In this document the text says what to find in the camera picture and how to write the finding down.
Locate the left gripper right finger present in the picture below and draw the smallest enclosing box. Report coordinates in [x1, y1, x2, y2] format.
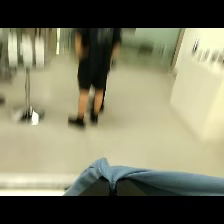
[115, 178, 149, 197]

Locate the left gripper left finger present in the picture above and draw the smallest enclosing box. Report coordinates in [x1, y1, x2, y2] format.
[79, 176, 111, 197]

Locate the blue shirt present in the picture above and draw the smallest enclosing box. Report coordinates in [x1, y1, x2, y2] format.
[63, 157, 224, 197]

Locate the silver floor stand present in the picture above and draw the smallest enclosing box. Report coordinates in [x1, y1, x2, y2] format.
[6, 28, 46, 126]

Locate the person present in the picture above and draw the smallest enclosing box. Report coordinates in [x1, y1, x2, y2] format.
[67, 28, 123, 129]

